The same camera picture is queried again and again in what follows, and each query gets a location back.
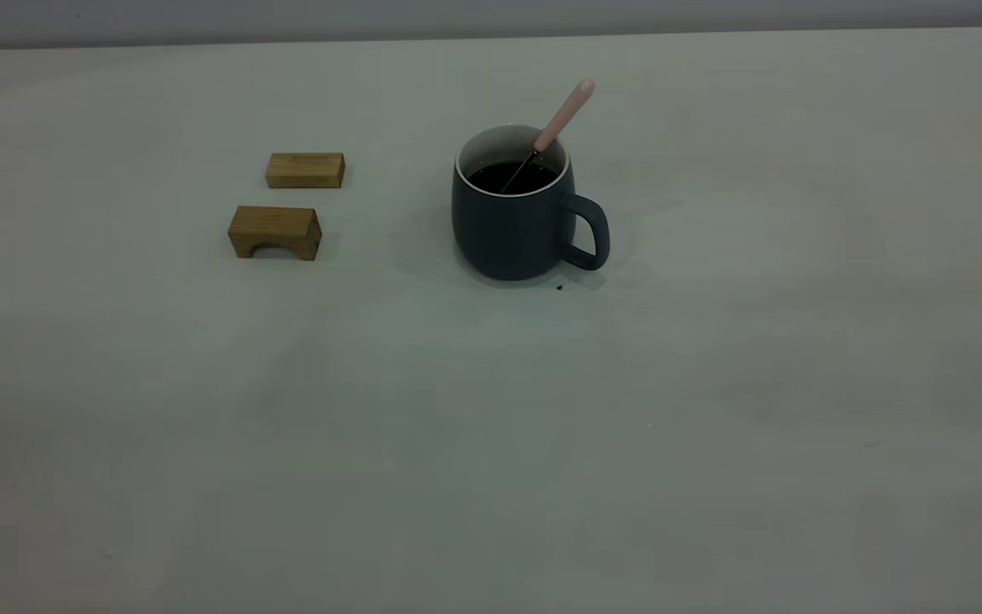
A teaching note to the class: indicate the dark grey ceramic cup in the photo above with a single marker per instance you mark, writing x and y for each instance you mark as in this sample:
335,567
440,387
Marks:
504,239

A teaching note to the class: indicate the flat rectangular wooden block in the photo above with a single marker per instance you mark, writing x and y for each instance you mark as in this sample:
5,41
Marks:
308,170

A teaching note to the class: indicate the arched wooden block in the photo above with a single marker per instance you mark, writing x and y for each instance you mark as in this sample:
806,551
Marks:
278,223

